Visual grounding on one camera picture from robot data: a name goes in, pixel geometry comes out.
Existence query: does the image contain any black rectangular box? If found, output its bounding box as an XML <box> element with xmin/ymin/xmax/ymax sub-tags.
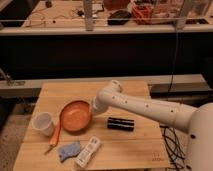
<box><xmin>107</xmin><ymin>117</ymin><xmax>134</xmax><ymax>131</ymax></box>

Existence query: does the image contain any grey metal post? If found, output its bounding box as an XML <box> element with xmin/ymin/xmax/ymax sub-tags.
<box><xmin>83</xmin><ymin>0</ymin><xmax>93</xmax><ymax>31</ymax></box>

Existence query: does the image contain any white remote controller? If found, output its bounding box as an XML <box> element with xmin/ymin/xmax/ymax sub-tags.
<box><xmin>75</xmin><ymin>136</ymin><xmax>101</xmax><ymax>168</ymax></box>

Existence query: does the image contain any orange ceramic bowl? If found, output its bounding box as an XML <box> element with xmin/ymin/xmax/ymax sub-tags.
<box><xmin>60</xmin><ymin>101</ymin><xmax>91</xmax><ymax>132</ymax></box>

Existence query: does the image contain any orange basket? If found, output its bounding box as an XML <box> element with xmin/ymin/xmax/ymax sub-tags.
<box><xmin>132</xmin><ymin>5</ymin><xmax>152</xmax><ymax>25</ymax></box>

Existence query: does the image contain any white plastic cup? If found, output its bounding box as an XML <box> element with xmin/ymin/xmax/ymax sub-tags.
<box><xmin>32</xmin><ymin>112</ymin><xmax>54</xmax><ymax>137</ymax></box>

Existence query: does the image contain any black cable bundle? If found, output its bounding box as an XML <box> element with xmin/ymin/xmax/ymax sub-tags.
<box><xmin>160</xmin><ymin>124</ymin><xmax>191</xmax><ymax>171</ymax></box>

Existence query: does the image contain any orange carrot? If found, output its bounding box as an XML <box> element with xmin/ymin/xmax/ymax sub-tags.
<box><xmin>45</xmin><ymin>122</ymin><xmax>61</xmax><ymax>154</ymax></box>

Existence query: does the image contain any black computer mouse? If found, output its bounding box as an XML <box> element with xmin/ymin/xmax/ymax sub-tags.
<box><xmin>107</xmin><ymin>10</ymin><xmax>131</xmax><ymax>25</ymax></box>

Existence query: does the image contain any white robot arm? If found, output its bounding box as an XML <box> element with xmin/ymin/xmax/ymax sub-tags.
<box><xmin>91</xmin><ymin>80</ymin><xmax>213</xmax><ymax>171</ymax></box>

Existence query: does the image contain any black hanging cable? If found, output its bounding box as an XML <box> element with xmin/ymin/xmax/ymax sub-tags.
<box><xmin>167</xmin><ymin>19</ymin><xmax>180</xmax><ymax>93</ymax></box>

